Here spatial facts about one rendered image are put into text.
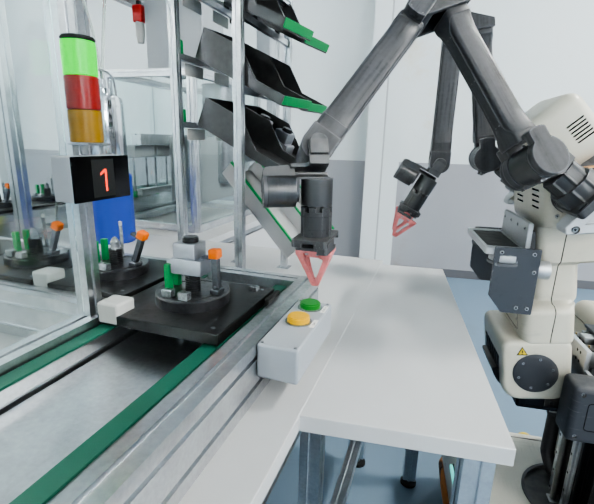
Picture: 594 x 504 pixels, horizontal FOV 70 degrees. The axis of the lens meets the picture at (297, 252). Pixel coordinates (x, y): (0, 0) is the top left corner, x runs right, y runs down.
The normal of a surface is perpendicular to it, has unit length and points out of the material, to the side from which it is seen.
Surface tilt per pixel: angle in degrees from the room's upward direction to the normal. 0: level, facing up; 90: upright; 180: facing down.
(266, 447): 0
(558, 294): 90
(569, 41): 90
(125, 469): 0
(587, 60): 90
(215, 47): 90
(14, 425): 0
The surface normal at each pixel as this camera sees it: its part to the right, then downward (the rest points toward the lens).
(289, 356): -0.33, 0.23
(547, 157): 0.15, -0.18
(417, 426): 0.03, -0.97
